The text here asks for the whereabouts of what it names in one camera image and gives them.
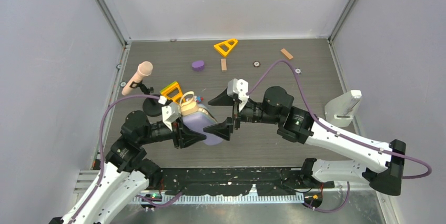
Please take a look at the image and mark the white stand holder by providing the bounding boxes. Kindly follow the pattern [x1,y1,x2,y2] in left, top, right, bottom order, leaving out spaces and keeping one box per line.
[324,90,362,128]

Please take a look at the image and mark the orange green triangle block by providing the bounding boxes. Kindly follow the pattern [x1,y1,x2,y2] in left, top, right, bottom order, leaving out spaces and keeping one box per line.
[159,81,183,104]

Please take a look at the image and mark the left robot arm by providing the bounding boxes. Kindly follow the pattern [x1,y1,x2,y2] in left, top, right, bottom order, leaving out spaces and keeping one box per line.
[50,110,213,223]

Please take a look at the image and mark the small wooden block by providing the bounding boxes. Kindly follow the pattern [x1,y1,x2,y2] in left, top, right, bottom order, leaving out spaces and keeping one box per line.
[280,48,293,60]
[220,58,227,72]

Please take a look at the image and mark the pink toy microphone on stand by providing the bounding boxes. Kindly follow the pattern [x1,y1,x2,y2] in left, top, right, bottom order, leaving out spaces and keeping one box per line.
[121,61,162,117]

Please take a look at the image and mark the small ice cream toy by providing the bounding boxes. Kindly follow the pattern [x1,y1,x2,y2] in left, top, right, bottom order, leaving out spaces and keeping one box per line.
[194,96,204,103]

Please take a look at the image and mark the white glasses case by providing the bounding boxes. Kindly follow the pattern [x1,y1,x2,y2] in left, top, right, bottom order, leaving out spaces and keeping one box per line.
[182,104,223,146]

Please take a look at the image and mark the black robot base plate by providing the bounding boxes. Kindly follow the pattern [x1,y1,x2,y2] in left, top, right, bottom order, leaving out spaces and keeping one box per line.
[146,167,321,196]

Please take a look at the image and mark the yellow triangle frame block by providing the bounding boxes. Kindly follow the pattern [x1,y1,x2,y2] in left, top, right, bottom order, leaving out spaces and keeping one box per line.
[213,38,238,58]

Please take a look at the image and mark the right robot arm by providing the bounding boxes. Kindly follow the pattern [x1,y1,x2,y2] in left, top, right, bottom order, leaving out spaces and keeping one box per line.
[205,86,406,196]

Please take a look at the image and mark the purple heart-shaped box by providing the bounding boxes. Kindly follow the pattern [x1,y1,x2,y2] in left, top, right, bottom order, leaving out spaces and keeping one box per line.
[191,60,205,72]

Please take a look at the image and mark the beige folding umbrella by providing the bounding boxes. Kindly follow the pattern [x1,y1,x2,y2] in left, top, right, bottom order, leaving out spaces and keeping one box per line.
[179,91,199,116]

